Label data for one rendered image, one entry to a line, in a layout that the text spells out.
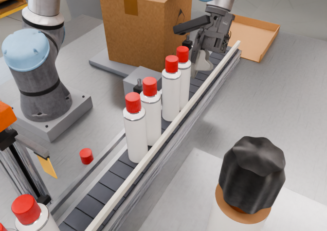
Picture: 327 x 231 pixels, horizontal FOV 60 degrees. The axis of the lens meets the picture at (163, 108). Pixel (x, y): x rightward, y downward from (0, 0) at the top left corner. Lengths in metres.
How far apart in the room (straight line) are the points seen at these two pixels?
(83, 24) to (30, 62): 0.74
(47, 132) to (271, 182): 0.65
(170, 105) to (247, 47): 0.62
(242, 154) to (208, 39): 0.52
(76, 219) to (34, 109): 0.36
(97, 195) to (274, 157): 0.44
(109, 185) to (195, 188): 0.21
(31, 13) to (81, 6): 2.19
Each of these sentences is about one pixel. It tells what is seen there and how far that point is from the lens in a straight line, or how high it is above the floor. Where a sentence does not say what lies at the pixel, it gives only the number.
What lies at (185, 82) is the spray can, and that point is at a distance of 0.80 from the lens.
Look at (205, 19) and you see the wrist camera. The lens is 0.87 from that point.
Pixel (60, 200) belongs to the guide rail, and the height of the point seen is 0.96.
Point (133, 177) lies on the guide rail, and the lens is 0.68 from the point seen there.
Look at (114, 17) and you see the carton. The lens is 1.06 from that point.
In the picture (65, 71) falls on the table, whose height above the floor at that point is 0.83.
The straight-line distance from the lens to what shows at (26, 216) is 0.49.
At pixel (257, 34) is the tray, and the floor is 0.83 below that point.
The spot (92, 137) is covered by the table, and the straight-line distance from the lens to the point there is 0.89.
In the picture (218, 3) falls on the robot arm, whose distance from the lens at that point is 0.85.
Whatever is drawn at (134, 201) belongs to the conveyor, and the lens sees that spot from 0.71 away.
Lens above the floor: 1.47
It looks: 43 degrees down
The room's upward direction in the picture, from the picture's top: straight up
